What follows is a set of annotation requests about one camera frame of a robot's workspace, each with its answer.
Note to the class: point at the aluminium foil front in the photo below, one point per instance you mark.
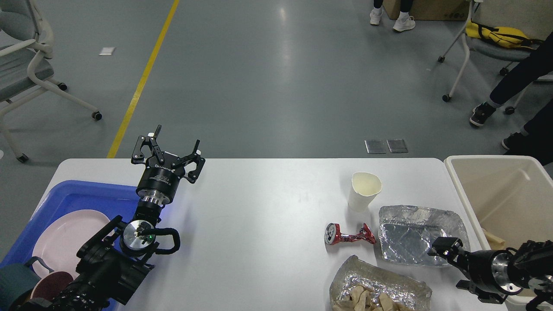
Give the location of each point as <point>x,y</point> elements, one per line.
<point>402,289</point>

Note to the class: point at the pink mug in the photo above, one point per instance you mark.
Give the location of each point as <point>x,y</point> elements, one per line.
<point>51,285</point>

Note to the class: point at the left metal floor plate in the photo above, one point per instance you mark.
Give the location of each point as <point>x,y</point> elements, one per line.
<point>375,147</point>

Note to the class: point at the white plastic bin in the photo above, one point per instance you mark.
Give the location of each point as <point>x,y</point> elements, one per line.
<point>509,196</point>

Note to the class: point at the silver foil bag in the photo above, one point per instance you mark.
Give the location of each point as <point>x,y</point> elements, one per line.
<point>407,232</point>

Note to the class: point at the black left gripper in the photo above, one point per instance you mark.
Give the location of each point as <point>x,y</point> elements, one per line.
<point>162,173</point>

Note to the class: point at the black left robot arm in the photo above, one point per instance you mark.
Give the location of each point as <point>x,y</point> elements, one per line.
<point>114,261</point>

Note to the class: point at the dark teal mug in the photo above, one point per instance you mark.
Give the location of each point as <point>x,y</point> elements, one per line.
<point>17,280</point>

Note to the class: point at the pink plate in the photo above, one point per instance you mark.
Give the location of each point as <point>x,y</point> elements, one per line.
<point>59,243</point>

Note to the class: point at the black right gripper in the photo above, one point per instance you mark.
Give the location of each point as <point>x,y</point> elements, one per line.
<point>486,271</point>

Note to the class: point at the yellow backpack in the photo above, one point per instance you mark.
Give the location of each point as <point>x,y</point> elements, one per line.
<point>502,36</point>

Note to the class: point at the person in black sneakers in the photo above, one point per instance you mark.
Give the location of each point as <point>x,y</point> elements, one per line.
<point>536,136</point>

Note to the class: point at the grey chair right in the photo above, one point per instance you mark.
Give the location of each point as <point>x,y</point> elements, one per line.
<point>532,17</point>

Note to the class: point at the white paper cup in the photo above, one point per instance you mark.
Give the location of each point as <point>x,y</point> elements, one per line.
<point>364,188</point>

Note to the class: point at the brown paper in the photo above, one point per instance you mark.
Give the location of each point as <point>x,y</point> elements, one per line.
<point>360,299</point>

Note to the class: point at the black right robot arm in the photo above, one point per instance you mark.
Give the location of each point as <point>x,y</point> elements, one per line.
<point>530,267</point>

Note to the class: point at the person in white sneakers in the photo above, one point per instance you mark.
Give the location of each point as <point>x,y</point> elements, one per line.
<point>404,21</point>

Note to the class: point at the brown paper bag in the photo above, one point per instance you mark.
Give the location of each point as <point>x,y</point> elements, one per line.
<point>494,241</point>

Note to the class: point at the grey office chair left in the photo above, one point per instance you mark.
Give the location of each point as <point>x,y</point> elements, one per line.
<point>25,70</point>

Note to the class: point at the cardboard box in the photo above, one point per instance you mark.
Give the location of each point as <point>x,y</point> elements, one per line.
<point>440,10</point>

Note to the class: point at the metal floor plate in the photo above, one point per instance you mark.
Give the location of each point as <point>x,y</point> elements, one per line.
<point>397,146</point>
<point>375,147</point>

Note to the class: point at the crushed red soda can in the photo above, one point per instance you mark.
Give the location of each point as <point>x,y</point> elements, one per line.
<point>333,235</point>

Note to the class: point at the blue plastic tray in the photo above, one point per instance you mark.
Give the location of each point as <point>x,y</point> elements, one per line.
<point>66,197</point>

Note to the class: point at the right metal floor plate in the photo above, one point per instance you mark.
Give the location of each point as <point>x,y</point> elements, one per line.
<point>397,146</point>

